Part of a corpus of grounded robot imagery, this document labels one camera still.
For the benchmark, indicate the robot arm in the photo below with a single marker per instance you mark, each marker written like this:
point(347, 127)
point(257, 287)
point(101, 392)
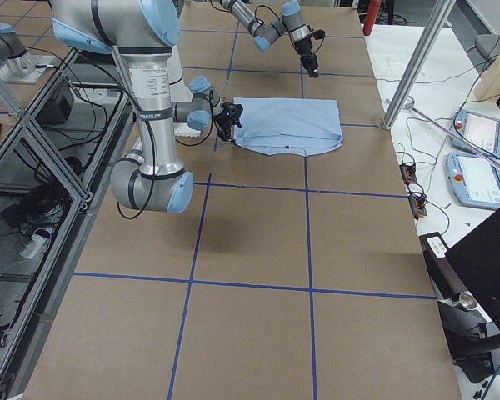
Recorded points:
point(141, 36)
point(266, 27)

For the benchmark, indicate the black laptop on stand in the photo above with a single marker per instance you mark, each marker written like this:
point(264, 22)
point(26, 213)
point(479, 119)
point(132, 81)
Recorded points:
point(467, 275)

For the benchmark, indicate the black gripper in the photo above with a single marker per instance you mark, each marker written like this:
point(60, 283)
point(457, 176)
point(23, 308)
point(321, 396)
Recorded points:
point(305, 51)
point(222, 123)

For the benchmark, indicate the aluminium frame side rack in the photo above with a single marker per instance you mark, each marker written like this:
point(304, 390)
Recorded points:
point(55, 158)

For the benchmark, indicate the near teach pendant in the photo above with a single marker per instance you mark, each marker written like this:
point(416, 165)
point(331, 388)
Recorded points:
point(474, 181)

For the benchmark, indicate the reacher grabber tool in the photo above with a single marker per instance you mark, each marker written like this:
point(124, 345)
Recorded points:
point(475, 149)

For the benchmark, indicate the teach pendant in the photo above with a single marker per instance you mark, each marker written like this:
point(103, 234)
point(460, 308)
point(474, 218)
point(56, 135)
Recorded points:
point(479, 129)
point(474, 181)

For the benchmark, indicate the light blue t-shirt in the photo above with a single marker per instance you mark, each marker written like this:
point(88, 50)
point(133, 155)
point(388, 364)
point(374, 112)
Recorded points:
point(280, 125)

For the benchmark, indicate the far teach pendant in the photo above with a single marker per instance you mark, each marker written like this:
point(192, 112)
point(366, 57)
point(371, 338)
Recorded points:
point(479, 129)

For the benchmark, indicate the red fire extinguisher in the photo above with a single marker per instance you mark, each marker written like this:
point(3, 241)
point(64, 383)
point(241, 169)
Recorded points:
point(371, 17)

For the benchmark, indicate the aluminium frame post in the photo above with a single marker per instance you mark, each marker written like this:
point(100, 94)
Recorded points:
point(424, 45)

